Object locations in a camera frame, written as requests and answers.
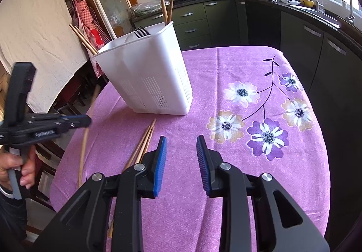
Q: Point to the white plastic utensil holder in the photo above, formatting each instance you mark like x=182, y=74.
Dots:
x=147, y=71

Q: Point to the green base cabinet with drawers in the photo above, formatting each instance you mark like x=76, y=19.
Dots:
x=192, y=18

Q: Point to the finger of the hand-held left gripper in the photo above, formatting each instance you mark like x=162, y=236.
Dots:
x=76, y=122

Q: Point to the clear plastic spoon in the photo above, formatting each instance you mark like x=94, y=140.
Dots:
x=131, y=38

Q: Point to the tall steel faucet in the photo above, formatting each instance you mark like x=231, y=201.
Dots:
x=350, y=5

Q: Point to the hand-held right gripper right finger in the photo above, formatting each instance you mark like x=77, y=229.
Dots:
x=203, y=167

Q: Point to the dark base cabinet run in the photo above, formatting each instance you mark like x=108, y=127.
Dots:
x=297, y=42

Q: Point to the person's left hand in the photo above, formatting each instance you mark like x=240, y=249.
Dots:
x=28, y=172

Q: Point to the purple floral tablecloth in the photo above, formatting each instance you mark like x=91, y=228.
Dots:
x=282, y=170

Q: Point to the wooden chopstick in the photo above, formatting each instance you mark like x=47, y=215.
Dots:
x=84, y=144
x=85, y=37
x=81, y=40
x=142, y=141
x=171, y=4
x=147, y=136
x=161, y=0
x=138, y=146

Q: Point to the clear plastic bag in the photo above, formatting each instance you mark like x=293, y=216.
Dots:
x=147, y=8

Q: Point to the steel kitchen sink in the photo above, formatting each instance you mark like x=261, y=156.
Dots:
x=325, y=12

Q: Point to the white dish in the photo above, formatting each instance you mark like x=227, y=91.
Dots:
x=288, y=0

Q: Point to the red checked apron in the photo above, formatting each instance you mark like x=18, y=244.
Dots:
x=84, y=14

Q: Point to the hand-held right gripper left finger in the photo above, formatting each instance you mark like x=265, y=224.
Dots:
x=159, y=167

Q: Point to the dark wooden chair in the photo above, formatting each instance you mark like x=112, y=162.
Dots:
x=75, y=93

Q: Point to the white hanging cloth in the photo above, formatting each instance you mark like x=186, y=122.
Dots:
x=36, y=28

